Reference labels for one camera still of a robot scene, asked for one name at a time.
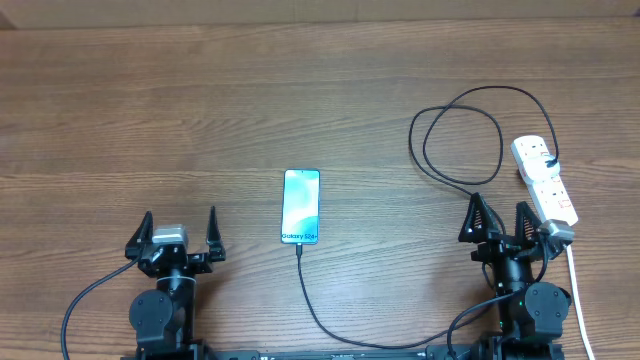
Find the black USB charging cable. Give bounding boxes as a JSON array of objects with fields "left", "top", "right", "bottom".
[{"left": 294, "top": 85, "right": 561, "bottom": 350}]

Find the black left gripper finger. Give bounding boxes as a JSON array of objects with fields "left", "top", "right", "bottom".
[
  {"left": 206, "top": 206, "right": 226, "bottom": 262},
  {"left": 125, "top": 211, "right": 153, "bottom": 260}
]

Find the white power strip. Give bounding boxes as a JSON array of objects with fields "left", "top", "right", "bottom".
[{"left": 510, "top": 135, "right": 578, "bottom": 226}]

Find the white charger adapter plug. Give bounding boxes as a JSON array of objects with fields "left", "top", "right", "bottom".
[{"left": 518, "top": 154, "right": 560, "bottom": 184}]

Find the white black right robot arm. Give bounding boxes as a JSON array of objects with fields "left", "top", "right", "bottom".
[{"left": 447, "top": 193, "right": 575, "bottom": 359}]

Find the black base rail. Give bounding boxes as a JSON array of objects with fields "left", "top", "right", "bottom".
[{"left": 119, "top": 342, "right": 566, "bottom": 360}]

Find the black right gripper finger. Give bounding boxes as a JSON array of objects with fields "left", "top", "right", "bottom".
[
  {"left": 515, "top": 202, "right": 541, "bottom": 245},
  {"left": 458, "top": 193, "right": 501, "bottom": 244}
]

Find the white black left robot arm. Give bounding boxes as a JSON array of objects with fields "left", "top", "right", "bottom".
[{"left": 125, "top": 208, "right": 226, "bottom": 359}]

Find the Galaxy S24+ smartphone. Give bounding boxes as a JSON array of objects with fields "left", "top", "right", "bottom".
[{"left": 280, "top": 169, "right": 320, "bottom": 245}]

